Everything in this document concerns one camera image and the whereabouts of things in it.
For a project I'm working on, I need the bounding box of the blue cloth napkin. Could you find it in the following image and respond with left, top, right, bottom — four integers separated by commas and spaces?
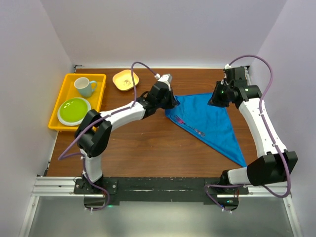
164, 92, 247, 167

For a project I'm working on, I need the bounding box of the iridescent metal fork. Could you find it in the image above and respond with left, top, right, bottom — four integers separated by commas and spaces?
173, 115, 205, 137

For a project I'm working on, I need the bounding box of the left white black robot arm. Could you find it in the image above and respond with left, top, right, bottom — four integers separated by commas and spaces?
75, 80, 178, 194

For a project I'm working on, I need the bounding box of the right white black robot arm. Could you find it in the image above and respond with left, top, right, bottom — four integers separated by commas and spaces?
208, 65, 298, 194

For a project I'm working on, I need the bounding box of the yellow square bowl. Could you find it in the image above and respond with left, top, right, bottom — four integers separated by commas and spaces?
112, 70, 139, 91

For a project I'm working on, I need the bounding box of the yellow plastic tray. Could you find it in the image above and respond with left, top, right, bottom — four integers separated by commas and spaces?
48, 74, 106, 131

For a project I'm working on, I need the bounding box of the light blue ceramic mug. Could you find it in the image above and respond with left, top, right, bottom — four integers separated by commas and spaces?
74, 77, 97, 98

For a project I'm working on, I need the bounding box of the green plate white rim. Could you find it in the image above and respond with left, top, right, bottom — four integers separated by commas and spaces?
57, 97, 91, 126

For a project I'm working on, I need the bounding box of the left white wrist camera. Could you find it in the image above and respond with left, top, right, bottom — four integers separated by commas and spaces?
155, 74, 172, 90

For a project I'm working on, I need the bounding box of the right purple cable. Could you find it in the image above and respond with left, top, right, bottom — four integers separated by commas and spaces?
204, 54, 292, 214

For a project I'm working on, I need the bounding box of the purple cable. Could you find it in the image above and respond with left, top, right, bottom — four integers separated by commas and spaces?
204, 54, 292, 214
58, 61, 161, 212

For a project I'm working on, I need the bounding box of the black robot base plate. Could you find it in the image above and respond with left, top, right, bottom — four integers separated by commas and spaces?
74, 177, 249, 207

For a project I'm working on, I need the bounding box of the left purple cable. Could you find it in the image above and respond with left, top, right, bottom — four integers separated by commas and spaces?
58, 61, 161, 212

